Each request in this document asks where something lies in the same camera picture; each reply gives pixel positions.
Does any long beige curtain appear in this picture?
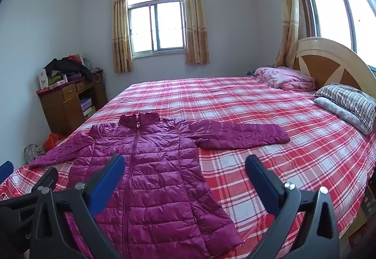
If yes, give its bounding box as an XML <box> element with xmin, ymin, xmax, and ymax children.
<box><xmin>273</xmin><ymin>0</ymin><xmax>301</xmax><ymax>69</ymax></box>

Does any large sliding window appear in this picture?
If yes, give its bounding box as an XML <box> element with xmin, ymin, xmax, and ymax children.
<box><xmin>294</xmin><ymin>0</ymin><xmax>376</xmax><ymax>69</ymax></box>

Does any red plaid bed sheet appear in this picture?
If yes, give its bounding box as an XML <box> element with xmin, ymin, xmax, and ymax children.
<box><xmin>0</xmin><ymin>75</ymin><xmax>376</xmax><ymax>259</ymax></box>

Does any patterned grey bag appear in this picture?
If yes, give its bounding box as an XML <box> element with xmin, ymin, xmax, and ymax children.
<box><xmin>24</xmin><ymin>144</ymin><xmax>46</xmax><ymax>164</ymax></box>

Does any small sliding window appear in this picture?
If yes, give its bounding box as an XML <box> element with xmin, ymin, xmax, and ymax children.
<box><xmin>126</xmin><ymin>0</ymin><xmax>187</xmax><ymax>59</ymax></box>

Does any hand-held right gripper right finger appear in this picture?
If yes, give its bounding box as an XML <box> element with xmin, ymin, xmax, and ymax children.
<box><xmin>245</xmin><ymin>155</ymin><xmax>340</xmax><ymax>259</ymax></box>

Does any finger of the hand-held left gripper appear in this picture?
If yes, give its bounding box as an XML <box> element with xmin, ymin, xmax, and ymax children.
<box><xmin>0</xmin><ymin>161</ymin><xmax>14</xmax><ymax>185</ymax></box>
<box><xmin>0</xmin><ymin>167</ymin><xmax>59</xmax><ymax>211</ymax></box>

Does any orange plastic bag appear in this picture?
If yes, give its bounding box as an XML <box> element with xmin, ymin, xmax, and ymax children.
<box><xmin>44</xmin><ymin>133</ymin><xmax>67</xmax><ymax>151</ymax></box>

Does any cream wooden bed headboard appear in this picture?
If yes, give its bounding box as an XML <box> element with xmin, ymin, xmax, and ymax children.
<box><xmin>294</xmin><ymin>37</ymin><xmax>376</xmax><ymax>98</ymax></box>

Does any pile of dark clothes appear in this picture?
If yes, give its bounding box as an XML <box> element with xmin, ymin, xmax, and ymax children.
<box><xmin>43</xmin><ymin>57</ymin><xmax>94</xmax><ymax>84</ymax></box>

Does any brown wooden cabinet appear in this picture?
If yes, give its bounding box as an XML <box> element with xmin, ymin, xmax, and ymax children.
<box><xmin>36</xmin><ymin>70</ymin><xmax>108</xmax><ymax>136</ymax></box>

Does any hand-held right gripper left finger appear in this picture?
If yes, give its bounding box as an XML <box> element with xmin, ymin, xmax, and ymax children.
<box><xmin>29</xmin><ymin>155</ymin><xmax>126</xmax><ymax>259</ymax></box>

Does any beige window curtain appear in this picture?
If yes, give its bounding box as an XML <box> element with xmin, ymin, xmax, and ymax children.
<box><xmin>112</xmin><ymin>0</ymin><xmax>133</xmax><ymax>73</ymax></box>
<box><xmin>184</xmin><ymin>0</ymin><xmax>210</xmax><ymax>65</ymax></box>

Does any striped pillow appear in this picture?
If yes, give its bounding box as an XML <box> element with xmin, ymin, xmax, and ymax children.
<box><xmin>313</xmin><ymin>84</ymin><xmax>376</xmax><ymax>125</ymax></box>

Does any stack of colourful boxes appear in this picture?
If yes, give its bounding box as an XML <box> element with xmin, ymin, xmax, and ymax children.
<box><xmin>80</xmin><ymin>97</ymin><xmax>96</xmax><ymax>117</ymax></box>

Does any pink floral quilt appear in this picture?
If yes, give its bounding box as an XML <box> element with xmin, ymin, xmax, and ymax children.
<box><xmin>254</xmin><ymin>66</ymin><xmax>316</xmax><ymax>92</ymax></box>

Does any purple quilted down jacket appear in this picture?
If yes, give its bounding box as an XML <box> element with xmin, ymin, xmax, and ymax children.
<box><xmin>28</xmin><ymin>112</ymin><xmax>291</xmax><ymax>259</ymax></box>

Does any white printed box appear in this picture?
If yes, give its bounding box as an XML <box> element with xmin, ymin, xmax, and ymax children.
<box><xmin>39</xmin><ymin>69</ymin><xmax>49</xmax><ymax>90</ymax></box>

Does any grey floral pillow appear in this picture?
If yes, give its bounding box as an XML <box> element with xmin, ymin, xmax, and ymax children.
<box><xmin>313</xmin><ymin>97</ymin><xmax>373</xmax><ymax>135</ymax></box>

